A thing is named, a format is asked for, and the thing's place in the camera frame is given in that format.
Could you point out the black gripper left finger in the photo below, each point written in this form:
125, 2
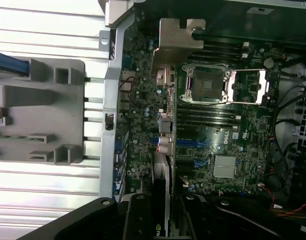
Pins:
105, 220

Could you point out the grey parts rack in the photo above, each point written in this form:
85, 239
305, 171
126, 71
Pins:
42, 112

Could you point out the black open PC case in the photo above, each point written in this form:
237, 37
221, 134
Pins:
110, 82

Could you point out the silver coin cell battery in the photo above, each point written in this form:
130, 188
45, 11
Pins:
269, 63

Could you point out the blue expansion slot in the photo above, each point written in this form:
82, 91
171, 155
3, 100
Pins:
190, 143

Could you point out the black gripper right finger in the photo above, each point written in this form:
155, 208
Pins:
205, 222

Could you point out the perforated metal drive cage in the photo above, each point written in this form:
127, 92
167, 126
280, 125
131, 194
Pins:
305, 125

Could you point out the green motherboard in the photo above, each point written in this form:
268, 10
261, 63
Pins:
253, 150

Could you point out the metal socket cover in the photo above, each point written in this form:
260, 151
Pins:
263, 85

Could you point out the CPU socket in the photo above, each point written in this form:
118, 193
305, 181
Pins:
207, 85

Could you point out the silver chipset heatsink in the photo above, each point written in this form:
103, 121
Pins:
225, 166

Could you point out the hard disk with blue caddy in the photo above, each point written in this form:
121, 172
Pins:
10, 65

